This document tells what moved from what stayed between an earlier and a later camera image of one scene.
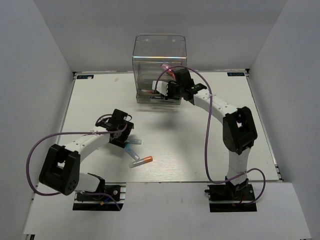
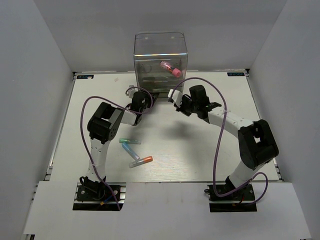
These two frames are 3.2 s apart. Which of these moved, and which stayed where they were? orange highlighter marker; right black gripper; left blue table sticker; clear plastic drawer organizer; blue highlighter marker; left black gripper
Moved: left black gripper; right black gripper
Stayed: orange highlighter marker; blue highlighter marker; left blue table sticker; clear plastic drawer organizer
